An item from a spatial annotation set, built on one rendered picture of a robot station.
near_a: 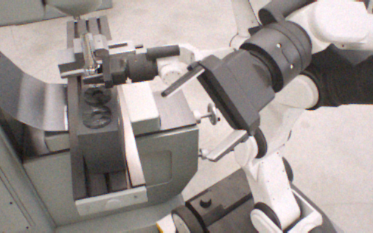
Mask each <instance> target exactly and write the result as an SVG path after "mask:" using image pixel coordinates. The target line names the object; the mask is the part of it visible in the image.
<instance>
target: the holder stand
mask: <svg viewBox="0 0 373 233"><path fill-rule="evenodd" d="M77 138H78V140H79V143H80V146H81V150H82V153H83V156H84V159H85V161H86V164H87V167H88V171H89V172H90V174H100V173H109V172H114V171H124V170H126V169H127V168H126V154H125V126H124V120H123V116H122V109H121V105H120V101H119V94H118V90H117V86H114V88H110V89H105V86H104V85H101V86H100V87H99V88H92V87H85V88H81V90H80V107H79V118H78V125H77Z"/></svg>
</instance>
